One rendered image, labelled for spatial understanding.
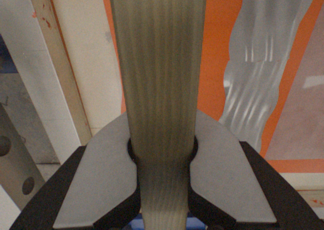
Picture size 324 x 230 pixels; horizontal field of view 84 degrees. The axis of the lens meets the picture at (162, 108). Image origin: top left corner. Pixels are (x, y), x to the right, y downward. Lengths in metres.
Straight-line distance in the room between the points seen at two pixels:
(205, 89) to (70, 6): 0.17
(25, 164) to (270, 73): 0.32
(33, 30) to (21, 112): 1.53
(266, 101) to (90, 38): 0.23
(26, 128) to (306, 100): 1.76
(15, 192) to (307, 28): 0.38
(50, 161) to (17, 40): 1.81
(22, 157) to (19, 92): 1.36
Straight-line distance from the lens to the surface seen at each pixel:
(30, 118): 1.73
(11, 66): 0.33
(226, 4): 0.22
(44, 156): 1.97
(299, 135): 0.34
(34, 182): 0.31
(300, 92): 0.30
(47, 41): 0.21
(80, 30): 0.23
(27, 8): 0.21
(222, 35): 0.22
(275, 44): 0.24
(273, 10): 0.23
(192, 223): 0.38
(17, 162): 0.28
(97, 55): 0.23
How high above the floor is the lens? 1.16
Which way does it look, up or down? 59 degrees down
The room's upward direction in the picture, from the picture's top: 178 degrees clockwise
